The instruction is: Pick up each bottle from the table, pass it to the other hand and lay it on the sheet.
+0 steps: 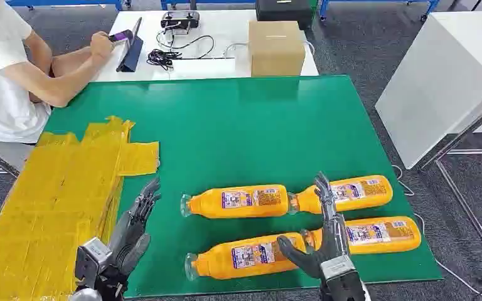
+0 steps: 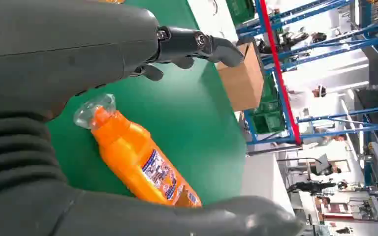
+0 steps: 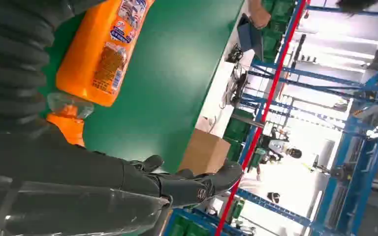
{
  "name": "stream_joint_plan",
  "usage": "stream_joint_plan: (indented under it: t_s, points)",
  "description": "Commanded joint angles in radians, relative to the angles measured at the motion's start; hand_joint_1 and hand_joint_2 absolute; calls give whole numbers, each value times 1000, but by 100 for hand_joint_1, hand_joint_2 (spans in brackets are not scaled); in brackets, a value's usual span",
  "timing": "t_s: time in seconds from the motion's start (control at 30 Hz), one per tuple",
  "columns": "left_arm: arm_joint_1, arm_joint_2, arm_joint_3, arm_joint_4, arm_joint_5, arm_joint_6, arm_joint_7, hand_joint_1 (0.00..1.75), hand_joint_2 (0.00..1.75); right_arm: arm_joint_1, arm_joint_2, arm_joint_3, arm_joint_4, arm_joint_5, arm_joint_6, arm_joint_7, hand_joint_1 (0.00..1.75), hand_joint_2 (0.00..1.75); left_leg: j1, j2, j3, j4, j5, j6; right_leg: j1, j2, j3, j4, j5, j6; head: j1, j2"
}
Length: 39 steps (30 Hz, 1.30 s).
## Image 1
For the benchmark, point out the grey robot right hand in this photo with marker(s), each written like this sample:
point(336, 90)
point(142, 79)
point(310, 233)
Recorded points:
point(334, 239)

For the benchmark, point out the person's right hand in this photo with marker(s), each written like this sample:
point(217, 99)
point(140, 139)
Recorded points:
point(101, 45)

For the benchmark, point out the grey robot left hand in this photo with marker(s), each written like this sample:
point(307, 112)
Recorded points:
point(131, 237)

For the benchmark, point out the phone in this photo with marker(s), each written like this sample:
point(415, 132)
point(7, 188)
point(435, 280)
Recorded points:
point(120, 36)

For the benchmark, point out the orange drink bottle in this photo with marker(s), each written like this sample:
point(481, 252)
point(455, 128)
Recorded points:
point(365, 194)
point(224, 259)
point(241, 203)
point(374, 234)

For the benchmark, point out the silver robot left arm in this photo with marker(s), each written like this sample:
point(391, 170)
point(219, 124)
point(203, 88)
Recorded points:
point(108, 287)

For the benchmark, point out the tablet with dark cover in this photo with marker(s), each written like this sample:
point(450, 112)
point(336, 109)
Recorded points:
point(132, 54)

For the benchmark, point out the black controller device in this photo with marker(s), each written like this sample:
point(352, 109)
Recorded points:
point(180, 20)

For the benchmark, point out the yellow taped sheet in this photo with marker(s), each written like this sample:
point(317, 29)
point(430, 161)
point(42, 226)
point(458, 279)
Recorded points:
point(49, 199)

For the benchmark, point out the person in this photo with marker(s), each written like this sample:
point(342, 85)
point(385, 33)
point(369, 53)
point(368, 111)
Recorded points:
point(0, 104)

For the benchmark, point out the green table mat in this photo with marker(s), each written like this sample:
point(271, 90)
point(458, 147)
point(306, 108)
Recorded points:
point(245, 133)

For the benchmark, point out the cardboard box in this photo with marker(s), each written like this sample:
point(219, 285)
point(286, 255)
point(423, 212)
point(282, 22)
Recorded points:
point(276, 50)

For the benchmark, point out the large white board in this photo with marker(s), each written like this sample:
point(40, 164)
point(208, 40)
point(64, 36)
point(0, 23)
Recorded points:
point(432, 91)

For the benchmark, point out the black case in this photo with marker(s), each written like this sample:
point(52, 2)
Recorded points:
point(284, 12)

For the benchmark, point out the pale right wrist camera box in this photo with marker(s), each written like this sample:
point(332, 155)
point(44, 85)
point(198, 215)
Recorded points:
point(336, 268)

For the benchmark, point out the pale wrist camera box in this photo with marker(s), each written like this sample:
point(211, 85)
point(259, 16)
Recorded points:
point(93, 253)
point(336, 268)

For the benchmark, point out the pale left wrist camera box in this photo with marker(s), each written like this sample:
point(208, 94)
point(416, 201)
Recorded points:
point(93, 253)

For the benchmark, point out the blue metal frame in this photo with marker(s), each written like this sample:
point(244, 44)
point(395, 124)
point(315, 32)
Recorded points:
point(58, 2)
point(216, 2)
point(390, 1)

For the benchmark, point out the grey metal frame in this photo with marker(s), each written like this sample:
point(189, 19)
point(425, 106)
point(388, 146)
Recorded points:
point(465, 132)

